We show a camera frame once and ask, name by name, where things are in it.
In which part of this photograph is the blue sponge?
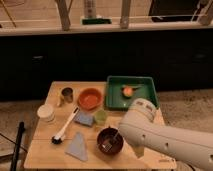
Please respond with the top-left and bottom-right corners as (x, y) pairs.
(74, 111), (94, 127)

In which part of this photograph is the white dish brush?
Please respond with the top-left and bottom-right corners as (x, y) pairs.
(51, 107), (79, 144)

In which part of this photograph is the dark brown bowl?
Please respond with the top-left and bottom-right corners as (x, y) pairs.
(97, 127), (124, 155)

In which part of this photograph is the orange fruit toy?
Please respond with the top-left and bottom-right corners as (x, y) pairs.
(122, 85), (140, 98)

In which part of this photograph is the green plastic tray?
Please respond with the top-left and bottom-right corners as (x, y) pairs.
(105, 76), (159, 111)

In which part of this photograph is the grey blue towel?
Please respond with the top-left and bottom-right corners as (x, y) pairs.
(65, 132), (88, 162)

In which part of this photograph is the black pole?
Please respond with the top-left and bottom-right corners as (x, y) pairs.
(10, 122), (25, 171)

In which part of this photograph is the metal cup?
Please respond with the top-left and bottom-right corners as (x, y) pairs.
(61, 87), (73, 103)

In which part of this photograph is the metal fork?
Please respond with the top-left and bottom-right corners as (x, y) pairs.
(102, 133), (118, 151)

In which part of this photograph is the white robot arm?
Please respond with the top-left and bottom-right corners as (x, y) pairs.
(118, 98), (213, 171)

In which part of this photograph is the light green cup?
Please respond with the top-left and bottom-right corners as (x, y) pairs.
(94, 110), (107, 125)

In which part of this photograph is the red bowl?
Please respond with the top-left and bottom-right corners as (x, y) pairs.
(78, 88), (102, 110)

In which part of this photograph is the green base stand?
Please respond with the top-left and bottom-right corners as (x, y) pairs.
(82, 18), (112, 25)

